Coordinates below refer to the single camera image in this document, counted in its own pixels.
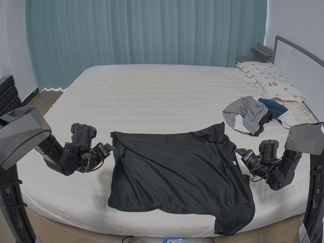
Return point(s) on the black polo shirt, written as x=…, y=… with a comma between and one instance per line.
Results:
x=177, y=171

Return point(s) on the bed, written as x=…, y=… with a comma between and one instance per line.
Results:
x=157, y=97

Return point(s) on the white printed pillow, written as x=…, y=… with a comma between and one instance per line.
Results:
x=272, y=81

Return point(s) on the blue-green curtain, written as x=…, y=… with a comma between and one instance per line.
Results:
x=76, y=29
x=197, y=24

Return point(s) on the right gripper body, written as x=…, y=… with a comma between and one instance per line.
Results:
x=250, y=158

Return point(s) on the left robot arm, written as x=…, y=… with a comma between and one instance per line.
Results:
x=24, y=133

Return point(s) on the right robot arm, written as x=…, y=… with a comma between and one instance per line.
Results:
x=303, y=138

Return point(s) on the grey bedside table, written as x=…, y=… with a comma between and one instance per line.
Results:
x=255, y=58

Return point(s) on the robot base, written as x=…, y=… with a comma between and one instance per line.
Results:
x=162, y=240

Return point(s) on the dark grey chest of drawers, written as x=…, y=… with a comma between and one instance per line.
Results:
x=7, y=95

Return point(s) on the pile of clothes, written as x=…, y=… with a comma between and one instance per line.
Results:
x=246, y=113

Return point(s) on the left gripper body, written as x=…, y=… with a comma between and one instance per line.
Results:
x=101, y=150

